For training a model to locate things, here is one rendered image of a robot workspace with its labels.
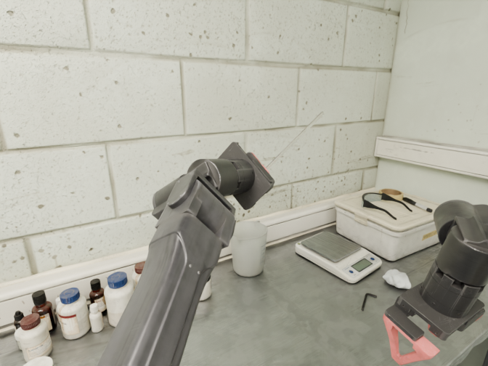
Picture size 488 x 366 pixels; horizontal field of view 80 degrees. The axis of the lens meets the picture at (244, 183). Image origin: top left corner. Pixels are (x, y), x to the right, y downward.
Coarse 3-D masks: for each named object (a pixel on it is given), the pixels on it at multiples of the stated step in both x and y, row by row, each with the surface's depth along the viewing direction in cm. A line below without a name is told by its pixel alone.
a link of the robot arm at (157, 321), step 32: (192, 192) 33; (160, 224) 32; (192, 224) 30; (224, 224) 34; (160, 256) 28; (192, 256) 28; (160, 288) 25; (192, 288) 27; (128, 320) 24; (160, 320) 23; (192, 320) 26; (128, 352) 21; (160, 352) 22
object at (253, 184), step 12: (228, 156) 49; (240, 156) 48; (240, 168) 44; (252, 168) 47; (240, 180) 43; (252, 180) 47; (264, 180) 46; (240, 192) 47; (252, 192) 48; (264, 192) 47; (240, 204) 49; (252, 204) 48
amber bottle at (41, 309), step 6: (36, 294) 71; (42, 294) 71; (36, 300) 71; (42, 300) 71; (36, 306) 71; (42, 306) 72; (48, 306) 72; (36, 312) 71; (42, 312) 71; (48, 312) 72; (42, 318) 72; (48, 318) 72; (54, 318) 75; (48, 324) 73; (54, 324) 74
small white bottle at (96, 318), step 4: (92, 304) 73; (96, 304) 73; (92, 308) 72; (96, 308) 73; (92, 312) 72; (96, 312) 73; (100, 312) 74; (92, 316) 72; (96, 316) 73; (100, 316) 74; (92, 320) 72; (96, 320) 73; (100, 320) 74; (92, 324) 73; (96, 324) 73; (100, 324) 74; (92, 328) 73; (96, 328) 73; (100, 328) 74; (96, 332) 74
